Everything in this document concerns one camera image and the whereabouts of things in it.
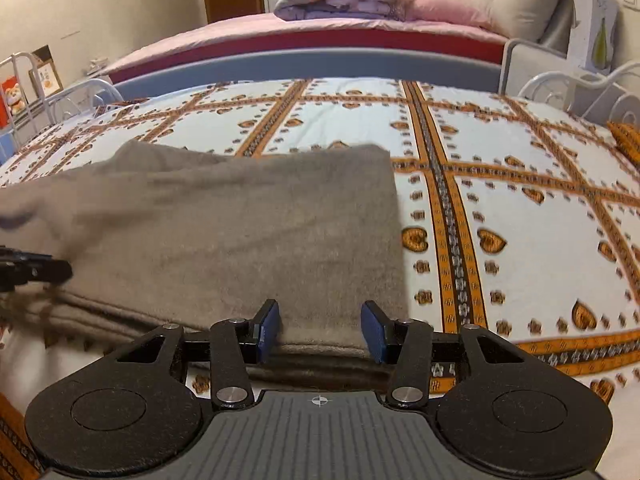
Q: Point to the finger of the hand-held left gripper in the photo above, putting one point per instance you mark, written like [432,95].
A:
[45,270]

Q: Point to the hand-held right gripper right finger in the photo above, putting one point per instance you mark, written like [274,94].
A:
[372,332]

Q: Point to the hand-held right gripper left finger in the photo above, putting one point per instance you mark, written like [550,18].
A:
[267,332]

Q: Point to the grey pants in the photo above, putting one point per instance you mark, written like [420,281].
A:
[225,235]

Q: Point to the red box with plush toy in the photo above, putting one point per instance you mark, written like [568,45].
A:
[12,102]

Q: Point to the heart patterned bedsheet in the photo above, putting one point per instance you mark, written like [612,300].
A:
[525,210]

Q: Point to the white low dresser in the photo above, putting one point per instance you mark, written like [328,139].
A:
[82,74]

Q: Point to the pink sheeted bed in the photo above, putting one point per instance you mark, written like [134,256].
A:
[225,27]

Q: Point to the white bedside cabinet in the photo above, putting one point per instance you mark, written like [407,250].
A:
[532,65]

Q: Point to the orange patterned pillow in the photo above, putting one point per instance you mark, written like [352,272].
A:
[627,140]

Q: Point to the pink pillow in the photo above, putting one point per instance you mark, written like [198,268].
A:
[445,10]

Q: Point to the white box with pear print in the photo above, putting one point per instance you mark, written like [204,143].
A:
[595,25]

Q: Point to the white metal bed frame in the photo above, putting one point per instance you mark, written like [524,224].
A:
[622,69]

